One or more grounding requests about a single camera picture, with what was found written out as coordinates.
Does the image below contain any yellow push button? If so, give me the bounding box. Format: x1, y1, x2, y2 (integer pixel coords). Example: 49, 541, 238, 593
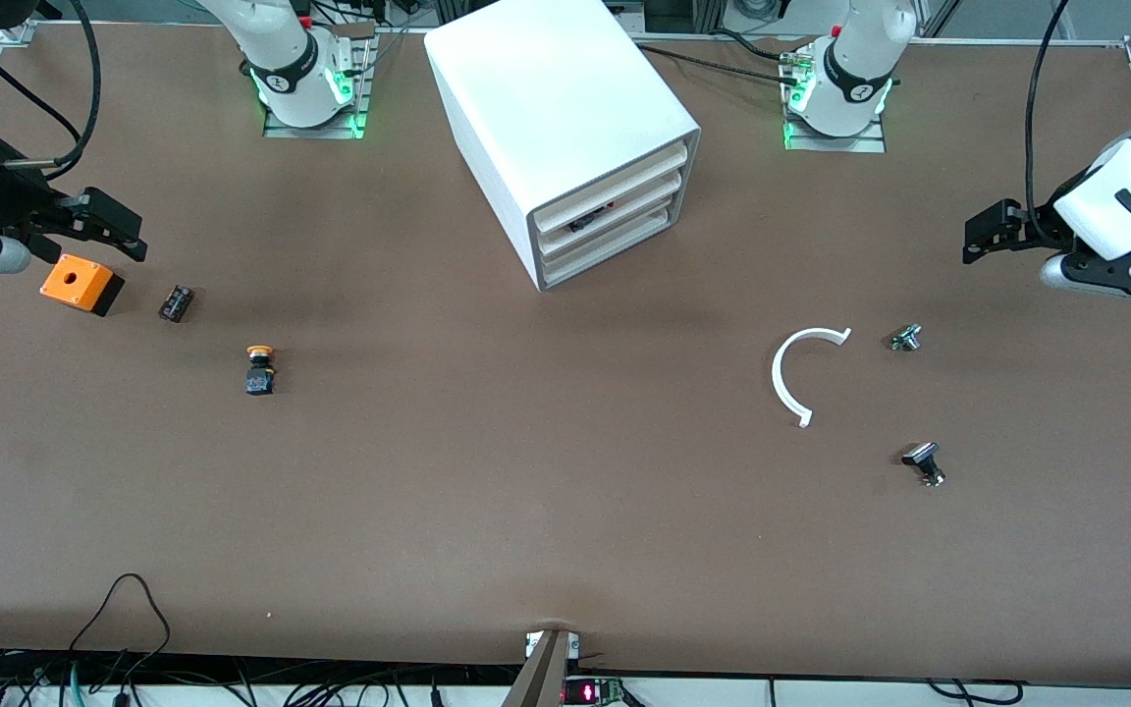
244, 345, 278, 397

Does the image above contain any black flat-head push button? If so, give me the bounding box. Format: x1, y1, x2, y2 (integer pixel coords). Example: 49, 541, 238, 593
901, 442, 946, 488

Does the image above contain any orange box with hole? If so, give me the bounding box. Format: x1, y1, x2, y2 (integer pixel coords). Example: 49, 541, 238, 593
39, 254, 126, 317

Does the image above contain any white plastic arc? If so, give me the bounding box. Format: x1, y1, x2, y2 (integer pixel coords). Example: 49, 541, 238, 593
772, 327, 853, 429

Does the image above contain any circuit board with red display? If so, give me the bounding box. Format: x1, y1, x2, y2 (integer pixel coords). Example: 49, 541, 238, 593
564, 676, 627, 707

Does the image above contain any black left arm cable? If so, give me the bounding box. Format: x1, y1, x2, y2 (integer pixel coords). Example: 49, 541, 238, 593
1024, 0, 1072, 246

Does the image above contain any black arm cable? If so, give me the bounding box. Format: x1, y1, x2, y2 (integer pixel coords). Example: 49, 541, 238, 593
0, 0, 102, 183
1024, 0, 1072, 246

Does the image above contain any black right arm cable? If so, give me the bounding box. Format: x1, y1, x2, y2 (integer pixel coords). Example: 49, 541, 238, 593
0, 0, 102, 183

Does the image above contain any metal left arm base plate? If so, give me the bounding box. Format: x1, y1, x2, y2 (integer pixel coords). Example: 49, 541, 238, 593
782, 49, 889, 154

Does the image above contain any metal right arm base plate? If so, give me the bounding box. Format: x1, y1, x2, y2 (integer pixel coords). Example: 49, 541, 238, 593
263, 27, 376, 139

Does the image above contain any black base cable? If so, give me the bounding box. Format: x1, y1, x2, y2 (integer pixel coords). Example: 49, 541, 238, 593
636, 27, 807, 87

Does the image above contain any black looped cable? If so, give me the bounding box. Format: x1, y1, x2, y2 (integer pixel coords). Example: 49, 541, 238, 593
68, 573, 172, 680

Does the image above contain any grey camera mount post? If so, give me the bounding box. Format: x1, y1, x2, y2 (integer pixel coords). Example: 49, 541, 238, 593
501, 629, 572, 707

